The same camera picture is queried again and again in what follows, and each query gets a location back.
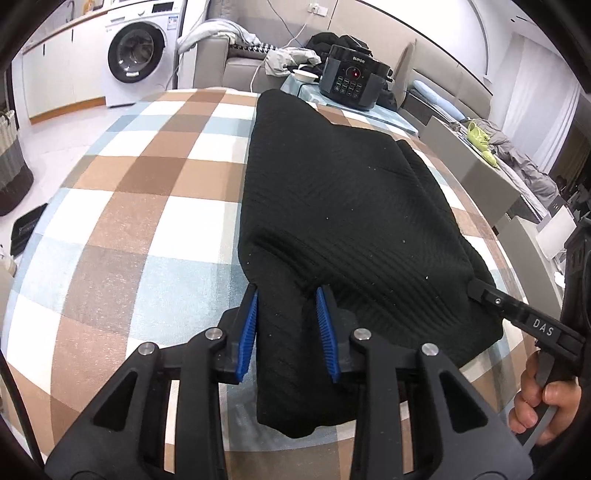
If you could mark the white kitchen counter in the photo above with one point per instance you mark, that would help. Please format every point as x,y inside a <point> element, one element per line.
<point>60,69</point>

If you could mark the white wall socket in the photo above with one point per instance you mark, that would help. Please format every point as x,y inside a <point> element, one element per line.
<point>319,8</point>

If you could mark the grey upholstered bed frame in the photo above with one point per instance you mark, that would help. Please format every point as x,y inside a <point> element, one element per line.
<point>443,74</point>

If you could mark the grey bedding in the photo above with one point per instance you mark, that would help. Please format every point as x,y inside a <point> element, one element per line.
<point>521,166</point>

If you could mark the black floor tray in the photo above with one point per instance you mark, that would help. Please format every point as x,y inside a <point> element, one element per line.
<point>27,226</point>

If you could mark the white bowl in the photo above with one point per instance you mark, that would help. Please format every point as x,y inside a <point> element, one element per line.
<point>307,76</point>

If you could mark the black knit garment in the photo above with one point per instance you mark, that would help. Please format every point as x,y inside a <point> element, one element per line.
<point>346,207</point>

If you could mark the white washing machine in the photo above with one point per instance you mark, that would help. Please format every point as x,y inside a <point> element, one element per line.
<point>138,60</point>

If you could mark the grey side table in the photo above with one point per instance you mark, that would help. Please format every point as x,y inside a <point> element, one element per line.
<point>452,152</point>

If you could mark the black pressure cooker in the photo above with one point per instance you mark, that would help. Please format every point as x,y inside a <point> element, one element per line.
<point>353,87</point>

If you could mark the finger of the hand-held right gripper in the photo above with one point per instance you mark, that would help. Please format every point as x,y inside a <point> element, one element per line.
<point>494,300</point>

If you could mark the person's right hand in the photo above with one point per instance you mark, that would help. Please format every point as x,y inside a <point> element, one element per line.
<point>563,399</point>

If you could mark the light blue pillow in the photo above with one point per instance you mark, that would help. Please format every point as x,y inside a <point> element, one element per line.
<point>429,92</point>

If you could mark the grey crumpled cloth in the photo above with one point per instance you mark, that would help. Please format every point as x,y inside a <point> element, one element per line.
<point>286,57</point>

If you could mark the black white patterned cushion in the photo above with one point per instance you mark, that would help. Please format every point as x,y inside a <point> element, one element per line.
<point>254,47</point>

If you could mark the grey sofa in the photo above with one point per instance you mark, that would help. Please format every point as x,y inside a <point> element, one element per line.
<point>240,69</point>

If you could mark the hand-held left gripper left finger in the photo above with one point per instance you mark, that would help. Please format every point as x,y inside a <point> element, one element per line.
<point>247,332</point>

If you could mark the green plush toy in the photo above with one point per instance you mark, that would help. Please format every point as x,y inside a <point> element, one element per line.
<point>478,134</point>

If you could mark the white grey hoodie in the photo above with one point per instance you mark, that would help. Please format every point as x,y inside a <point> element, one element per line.
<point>212,34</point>

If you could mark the striped laundry basket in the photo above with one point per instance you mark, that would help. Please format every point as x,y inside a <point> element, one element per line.
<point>14,170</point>

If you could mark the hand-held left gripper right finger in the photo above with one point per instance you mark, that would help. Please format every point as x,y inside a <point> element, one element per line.
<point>328,332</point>

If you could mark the checked tablecloth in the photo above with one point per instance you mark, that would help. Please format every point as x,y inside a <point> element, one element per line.
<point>138,207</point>

